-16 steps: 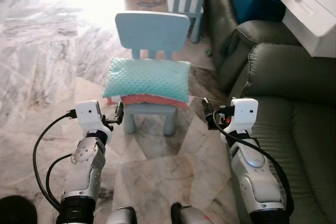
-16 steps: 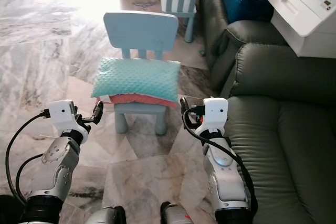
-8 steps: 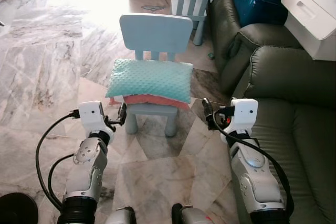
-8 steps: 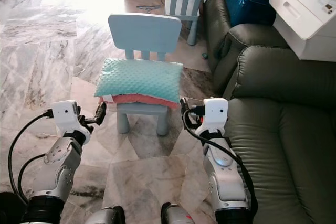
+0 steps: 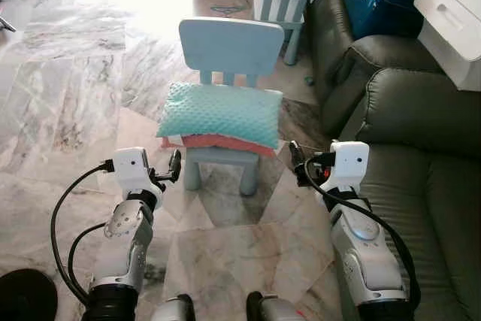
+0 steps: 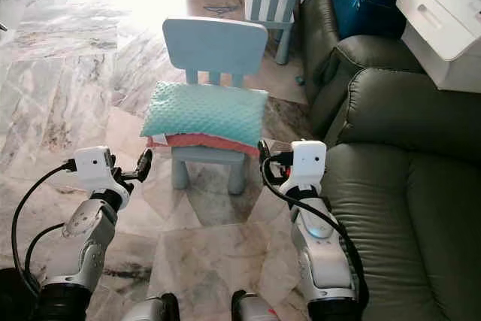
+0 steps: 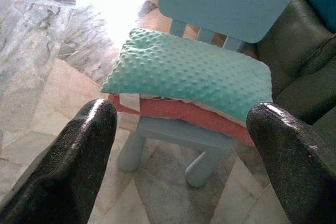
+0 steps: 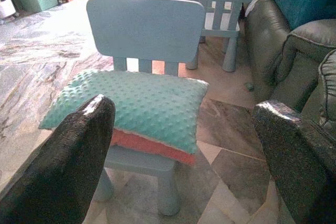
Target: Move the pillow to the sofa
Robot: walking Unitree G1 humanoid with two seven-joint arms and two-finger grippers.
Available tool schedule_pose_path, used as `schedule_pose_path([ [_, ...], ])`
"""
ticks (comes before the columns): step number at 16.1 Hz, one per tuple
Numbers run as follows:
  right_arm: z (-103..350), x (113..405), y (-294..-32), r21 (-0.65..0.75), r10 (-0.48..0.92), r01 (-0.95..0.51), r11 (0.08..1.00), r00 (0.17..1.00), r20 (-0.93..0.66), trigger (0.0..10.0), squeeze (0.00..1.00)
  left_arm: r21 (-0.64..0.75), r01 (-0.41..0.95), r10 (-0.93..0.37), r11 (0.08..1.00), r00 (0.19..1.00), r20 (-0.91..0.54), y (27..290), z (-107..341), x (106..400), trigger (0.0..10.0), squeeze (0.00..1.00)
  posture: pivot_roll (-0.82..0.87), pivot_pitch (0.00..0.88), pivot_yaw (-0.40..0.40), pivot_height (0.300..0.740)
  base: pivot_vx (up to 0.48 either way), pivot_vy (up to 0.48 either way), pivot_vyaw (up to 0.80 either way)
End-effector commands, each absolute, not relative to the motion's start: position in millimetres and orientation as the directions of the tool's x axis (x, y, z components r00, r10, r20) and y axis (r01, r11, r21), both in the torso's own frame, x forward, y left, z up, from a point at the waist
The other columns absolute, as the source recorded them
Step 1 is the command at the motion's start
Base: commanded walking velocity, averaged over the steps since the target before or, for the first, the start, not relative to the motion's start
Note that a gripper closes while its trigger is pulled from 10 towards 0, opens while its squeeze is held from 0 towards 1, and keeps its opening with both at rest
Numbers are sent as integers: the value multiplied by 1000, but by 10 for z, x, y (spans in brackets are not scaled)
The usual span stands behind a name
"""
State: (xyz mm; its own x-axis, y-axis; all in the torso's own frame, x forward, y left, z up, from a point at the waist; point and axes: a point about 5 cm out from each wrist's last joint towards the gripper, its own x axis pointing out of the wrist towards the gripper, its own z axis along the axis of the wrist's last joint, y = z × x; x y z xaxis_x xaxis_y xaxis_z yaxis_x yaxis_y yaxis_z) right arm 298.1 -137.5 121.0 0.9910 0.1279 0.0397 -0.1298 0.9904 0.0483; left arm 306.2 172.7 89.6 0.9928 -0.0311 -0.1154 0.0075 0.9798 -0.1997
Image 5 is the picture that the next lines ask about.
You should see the teal dotted pillow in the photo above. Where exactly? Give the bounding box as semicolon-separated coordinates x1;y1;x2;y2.
156;82;284;149

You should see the green leather sofa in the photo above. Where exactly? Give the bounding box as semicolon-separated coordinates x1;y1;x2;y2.
308;0;444;111
319;68;481;321

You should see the pink cushion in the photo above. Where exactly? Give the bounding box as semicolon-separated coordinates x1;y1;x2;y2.
160;133;277;158

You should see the silver robot left leg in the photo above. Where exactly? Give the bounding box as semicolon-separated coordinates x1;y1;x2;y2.
150;295;196;321

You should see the silver robot leg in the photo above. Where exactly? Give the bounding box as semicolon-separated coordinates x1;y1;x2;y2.
150;295;196;321
247;291;309;321

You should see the silver robot right leg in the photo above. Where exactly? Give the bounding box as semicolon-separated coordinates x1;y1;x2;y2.
247;291;309;321

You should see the black round object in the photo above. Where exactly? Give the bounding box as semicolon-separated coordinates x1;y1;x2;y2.
0;268;59;321

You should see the white drawer unit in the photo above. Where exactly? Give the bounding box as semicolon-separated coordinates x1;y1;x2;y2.
413;0;481;92

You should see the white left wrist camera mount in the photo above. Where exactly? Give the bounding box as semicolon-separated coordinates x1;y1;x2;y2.
111;147;168;195

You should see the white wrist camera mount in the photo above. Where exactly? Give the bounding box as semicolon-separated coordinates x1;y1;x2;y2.
111;147;168;195
328;141;371;194

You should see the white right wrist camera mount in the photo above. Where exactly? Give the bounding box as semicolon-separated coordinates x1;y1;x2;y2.
328;141;371;194

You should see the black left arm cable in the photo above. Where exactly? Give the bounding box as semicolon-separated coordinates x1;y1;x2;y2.
50;159;113;301
67;222;107;305

